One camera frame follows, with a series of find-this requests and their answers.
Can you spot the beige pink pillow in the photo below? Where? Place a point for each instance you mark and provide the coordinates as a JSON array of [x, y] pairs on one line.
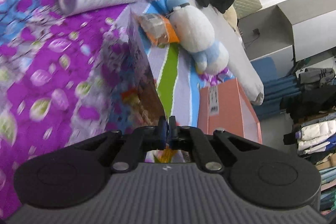
[[231, 17]]

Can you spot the colourful floral bed sheet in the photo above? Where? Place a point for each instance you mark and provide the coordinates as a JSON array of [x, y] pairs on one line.
[[53, 93]]

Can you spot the blue padded board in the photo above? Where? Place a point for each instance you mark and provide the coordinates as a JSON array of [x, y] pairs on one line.
[[275, 89]]

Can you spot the folded clothes stack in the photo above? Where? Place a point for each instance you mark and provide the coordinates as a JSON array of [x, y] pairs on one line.
[[309, 99]]

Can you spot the orange clear snack packet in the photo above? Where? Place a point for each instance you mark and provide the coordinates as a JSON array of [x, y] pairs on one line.
[[158, 29]]

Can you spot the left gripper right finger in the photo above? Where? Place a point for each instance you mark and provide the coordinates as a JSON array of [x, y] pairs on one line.
[[214, 152]]

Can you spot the grey white cabinet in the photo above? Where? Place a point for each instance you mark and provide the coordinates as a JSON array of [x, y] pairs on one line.
[[306, 27]]

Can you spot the red orange snack packet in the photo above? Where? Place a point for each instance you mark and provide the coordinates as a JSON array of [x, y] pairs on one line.
[[126, 68]]

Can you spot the white blue plush toy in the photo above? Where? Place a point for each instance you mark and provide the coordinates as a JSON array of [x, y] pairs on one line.
[[197, 36]]

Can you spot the pink cardboard box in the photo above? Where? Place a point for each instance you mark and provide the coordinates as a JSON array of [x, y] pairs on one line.
[[226, 107]]

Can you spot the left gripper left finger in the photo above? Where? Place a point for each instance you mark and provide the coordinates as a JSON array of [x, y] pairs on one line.
[[128, 150]]

